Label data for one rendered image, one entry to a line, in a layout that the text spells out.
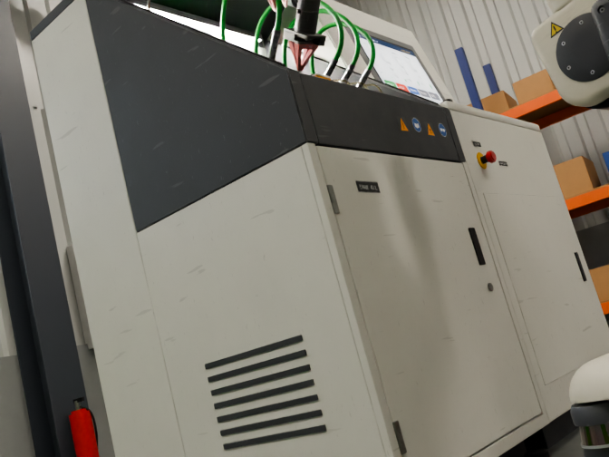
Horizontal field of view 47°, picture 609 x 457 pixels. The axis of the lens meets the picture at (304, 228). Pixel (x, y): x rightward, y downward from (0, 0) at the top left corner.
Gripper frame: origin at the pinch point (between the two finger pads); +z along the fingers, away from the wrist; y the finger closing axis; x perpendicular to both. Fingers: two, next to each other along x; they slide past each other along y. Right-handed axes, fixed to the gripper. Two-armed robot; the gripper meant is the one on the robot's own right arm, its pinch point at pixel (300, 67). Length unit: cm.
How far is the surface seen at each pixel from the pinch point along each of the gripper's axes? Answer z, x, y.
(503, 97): 97, -479, 264
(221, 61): -4.8, 33.0, -13.1
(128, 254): 47, 46, 1
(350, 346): 37, 33, -67
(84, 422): 303, -37, 230
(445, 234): 29, -12, -49
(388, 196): 17.7, 7.6, -46.0
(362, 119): 3.6, 8.0, -34.1
